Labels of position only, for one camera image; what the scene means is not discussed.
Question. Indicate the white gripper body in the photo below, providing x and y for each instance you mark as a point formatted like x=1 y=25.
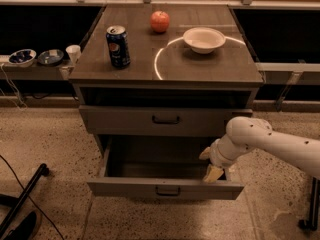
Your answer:
x=216 y=156

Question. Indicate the grey blue bowl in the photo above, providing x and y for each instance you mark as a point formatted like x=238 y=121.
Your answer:
x=51 y=57

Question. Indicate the black stand leg left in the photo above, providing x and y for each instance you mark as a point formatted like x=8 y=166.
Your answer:
x=15 y=203

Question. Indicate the black stand leg right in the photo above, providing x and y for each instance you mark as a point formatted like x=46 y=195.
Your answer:
x=312 y=222

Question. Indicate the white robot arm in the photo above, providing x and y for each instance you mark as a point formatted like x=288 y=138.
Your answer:
x=245 y=134

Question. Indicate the blue white bowl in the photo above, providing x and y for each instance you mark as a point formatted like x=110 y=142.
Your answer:
x=22 y=58

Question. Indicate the grey drawer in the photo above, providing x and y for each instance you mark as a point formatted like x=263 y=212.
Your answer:
x=157 y=121
x=159 y=167

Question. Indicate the grey drawer cabinet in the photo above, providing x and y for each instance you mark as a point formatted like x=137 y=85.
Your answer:
x=164 y=71

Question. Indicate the blue Pepsi can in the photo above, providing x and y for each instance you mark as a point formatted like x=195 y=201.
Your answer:
x=116 y=37

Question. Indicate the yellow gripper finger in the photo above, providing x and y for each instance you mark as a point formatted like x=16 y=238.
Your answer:
x=213 y=173
x=205 y=154

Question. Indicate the black shoe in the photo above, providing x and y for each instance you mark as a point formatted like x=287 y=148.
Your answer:
x=27 y=229

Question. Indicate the black stand leg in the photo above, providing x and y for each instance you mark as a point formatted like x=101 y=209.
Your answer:
x=312 y=222
x=15 y=203

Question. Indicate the red apple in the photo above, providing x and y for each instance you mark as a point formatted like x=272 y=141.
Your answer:
x=159 y=21

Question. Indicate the white paper cup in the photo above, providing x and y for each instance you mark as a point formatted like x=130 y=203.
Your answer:
x=74 y=53

